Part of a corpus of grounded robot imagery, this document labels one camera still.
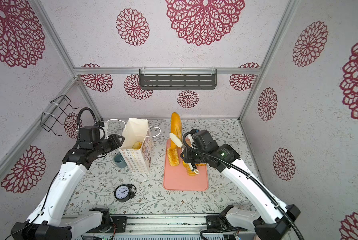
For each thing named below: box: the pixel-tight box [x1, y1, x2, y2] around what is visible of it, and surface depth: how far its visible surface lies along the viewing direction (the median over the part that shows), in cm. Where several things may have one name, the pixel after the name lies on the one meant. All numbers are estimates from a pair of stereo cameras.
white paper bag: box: [119, 118, 154, 173], surface depth 86 cm
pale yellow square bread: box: [131, 141, 142, 150], surface depth 97 cm
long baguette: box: [170, 112, 183, 150], surface depth 76 cm
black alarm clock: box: [113, 183, 137, 203], surface depth 83 cm
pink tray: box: [163, 138, 209, 191], surface depth 91 cm
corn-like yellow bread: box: [167, 147, 180, 167], surface depth 96 cm
